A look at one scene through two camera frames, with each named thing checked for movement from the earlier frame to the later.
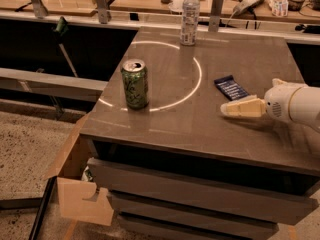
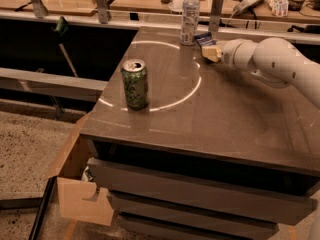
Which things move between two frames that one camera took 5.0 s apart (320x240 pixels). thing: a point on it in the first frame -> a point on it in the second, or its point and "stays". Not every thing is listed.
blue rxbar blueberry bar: x=231 y=87 -> x=205 y=39
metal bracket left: x=38 y=5 stays
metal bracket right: x=215 y=12 stays
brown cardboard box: x=80 y=199 stays
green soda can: x=136 y=84 stays
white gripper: x=277 y=103 -> x=228 y=54
